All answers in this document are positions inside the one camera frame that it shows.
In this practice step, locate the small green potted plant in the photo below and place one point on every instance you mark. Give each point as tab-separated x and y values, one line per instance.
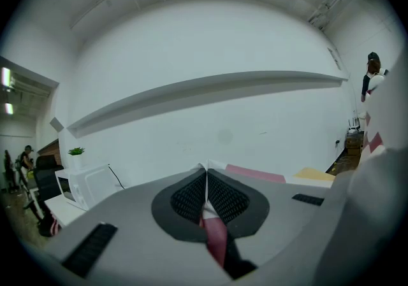
76	154

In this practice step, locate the white desk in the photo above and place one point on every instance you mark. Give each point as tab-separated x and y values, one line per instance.
62	211

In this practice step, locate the black office chair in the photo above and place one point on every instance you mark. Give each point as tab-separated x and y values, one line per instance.
46	174

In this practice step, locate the stack of cardboard boxes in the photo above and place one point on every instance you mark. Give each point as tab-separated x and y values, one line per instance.
354	144

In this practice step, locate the white chair with metal legs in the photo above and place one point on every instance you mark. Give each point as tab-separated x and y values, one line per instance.
354	125

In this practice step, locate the long white wall shelf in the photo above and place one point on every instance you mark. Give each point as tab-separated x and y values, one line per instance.
204	87

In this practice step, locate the white microwave oven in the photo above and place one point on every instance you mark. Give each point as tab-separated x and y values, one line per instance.
87	183

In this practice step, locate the black bag with striped trim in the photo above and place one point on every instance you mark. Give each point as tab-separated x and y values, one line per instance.
49	224

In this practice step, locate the white pink yellow checked tablecloth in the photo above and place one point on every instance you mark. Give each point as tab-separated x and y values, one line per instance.
217	235

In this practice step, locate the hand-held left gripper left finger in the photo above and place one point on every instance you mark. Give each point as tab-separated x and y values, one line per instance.
127	214

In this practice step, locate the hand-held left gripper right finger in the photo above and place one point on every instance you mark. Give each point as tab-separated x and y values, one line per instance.
287	214

